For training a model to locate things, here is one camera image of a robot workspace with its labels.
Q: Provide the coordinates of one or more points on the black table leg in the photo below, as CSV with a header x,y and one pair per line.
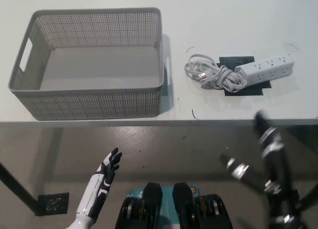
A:
x,y
17,186

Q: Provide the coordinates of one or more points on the robot torso black teal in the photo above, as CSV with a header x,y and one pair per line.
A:
x,y
152,204

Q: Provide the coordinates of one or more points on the black floor tape patch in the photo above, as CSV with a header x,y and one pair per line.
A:
x,y
53,203

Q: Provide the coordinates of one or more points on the black tape patch on table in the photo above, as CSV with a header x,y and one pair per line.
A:
x,y
228,61

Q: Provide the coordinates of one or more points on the grey perforated plastic basket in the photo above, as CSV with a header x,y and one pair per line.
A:
x,y
99,103

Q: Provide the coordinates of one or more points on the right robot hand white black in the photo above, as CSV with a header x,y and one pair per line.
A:
x,y
272,149

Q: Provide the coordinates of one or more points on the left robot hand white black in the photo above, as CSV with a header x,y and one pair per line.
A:
x,y
99,186

